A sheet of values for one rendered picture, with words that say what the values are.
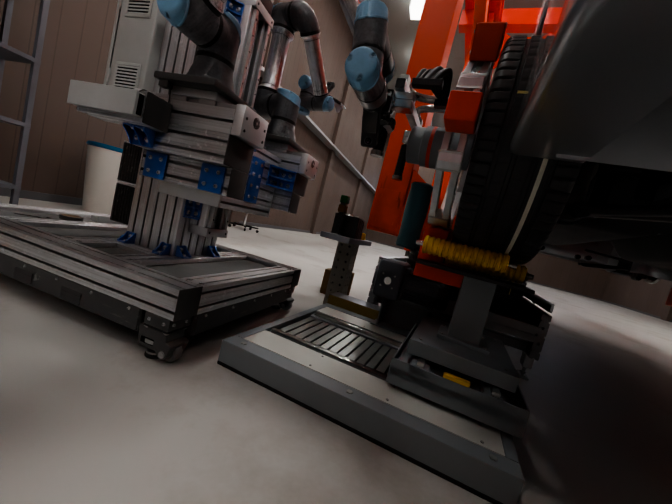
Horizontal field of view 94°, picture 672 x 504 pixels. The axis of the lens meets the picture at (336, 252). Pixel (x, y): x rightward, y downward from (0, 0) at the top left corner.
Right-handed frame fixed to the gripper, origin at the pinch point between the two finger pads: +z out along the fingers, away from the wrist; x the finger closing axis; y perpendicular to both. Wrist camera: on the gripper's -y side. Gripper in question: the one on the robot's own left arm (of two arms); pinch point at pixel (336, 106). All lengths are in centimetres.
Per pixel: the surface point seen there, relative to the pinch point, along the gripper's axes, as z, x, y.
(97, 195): -15, -244, 139
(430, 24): -18, 52, -40
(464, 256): -68, 118, 58
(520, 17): 233, 23, -212
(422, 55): -18, 54, -25
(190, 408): -120, 83, 114
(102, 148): -19, -249, 91
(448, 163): -82, 106, 36
